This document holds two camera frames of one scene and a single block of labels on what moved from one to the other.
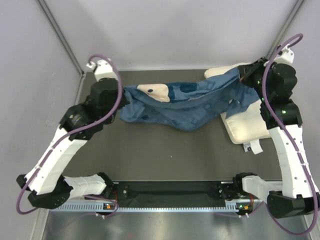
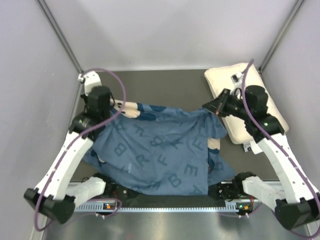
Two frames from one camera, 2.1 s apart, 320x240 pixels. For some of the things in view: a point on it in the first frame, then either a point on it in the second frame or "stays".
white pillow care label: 255,145 stays
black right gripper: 246,71 to 214,106
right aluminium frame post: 284,31 stays
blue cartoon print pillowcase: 179,107 to 164,152
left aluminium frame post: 62,38 stays
